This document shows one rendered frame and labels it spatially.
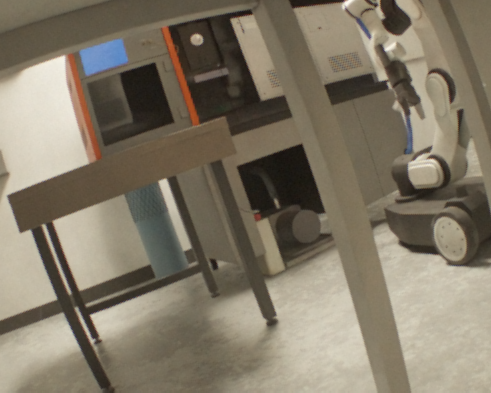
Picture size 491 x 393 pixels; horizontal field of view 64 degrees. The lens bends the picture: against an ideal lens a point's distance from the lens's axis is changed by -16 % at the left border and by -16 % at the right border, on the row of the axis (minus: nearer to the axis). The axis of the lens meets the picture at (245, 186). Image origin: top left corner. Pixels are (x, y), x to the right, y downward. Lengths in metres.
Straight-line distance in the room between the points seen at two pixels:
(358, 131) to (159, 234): 1.33
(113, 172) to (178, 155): 0.21
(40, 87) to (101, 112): 1.87
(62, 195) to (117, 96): 0.37
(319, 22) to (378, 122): 0.66
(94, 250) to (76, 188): 1.85
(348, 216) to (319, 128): 0.15
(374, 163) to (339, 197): 1.74
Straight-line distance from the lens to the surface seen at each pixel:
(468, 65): 1.05
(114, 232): 3.15
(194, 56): 2.22
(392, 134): 2.58
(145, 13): 0.70
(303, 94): 0.72
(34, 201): 1.33
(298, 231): 2.32
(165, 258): 2.83
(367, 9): 1.78
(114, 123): 1.45
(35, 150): 3.19
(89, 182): 1.33
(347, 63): 2.59
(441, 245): 1.58
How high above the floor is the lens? 0.57
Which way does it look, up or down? 3 degrees down
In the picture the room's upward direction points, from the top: 19 degrees counter-clockwise
